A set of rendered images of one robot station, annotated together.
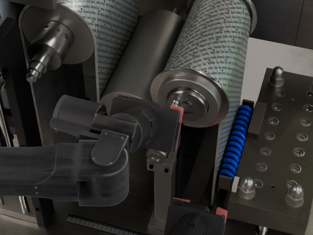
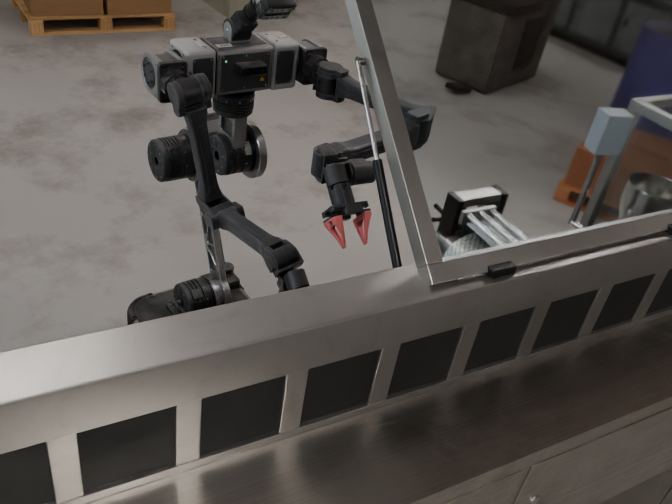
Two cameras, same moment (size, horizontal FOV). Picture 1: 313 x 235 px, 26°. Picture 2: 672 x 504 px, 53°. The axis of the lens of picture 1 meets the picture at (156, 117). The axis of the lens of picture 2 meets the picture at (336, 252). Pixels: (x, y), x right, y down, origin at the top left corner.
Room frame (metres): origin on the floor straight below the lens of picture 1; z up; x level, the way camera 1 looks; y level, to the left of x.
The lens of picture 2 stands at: (1.55, -1.07, 2.24)
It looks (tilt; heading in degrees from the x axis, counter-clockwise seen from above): 35 degrees down; 129
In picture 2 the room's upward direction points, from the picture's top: 10 degrees clockwise
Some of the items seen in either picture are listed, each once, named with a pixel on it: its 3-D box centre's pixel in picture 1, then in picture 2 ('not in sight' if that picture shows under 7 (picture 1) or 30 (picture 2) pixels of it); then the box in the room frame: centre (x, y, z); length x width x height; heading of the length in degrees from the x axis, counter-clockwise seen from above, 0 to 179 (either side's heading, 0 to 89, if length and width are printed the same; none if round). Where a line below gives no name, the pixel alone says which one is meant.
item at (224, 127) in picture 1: (230, 110); not in sight; (0.95, -0.15, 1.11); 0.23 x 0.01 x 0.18; 163
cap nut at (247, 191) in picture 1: (247, 185); not in sight; (0.80, -0.18, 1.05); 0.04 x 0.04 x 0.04
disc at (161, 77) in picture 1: (189, 98); not in sight; (0.85, -0.06, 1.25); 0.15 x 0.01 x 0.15; 73
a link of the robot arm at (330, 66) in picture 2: not in sight; (371, 102); (0.34, 0.46, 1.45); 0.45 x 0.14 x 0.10; 8
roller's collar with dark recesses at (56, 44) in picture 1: (51, 45); not in sight; (0.90, 0.19, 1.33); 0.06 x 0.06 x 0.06; 73
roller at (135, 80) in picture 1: (147, 70); not in sight; (1.00, 0.02, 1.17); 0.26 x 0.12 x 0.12; 163
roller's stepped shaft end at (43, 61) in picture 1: (37, 68); not in sight; (0.84, 0.20, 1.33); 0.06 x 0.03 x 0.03; 163
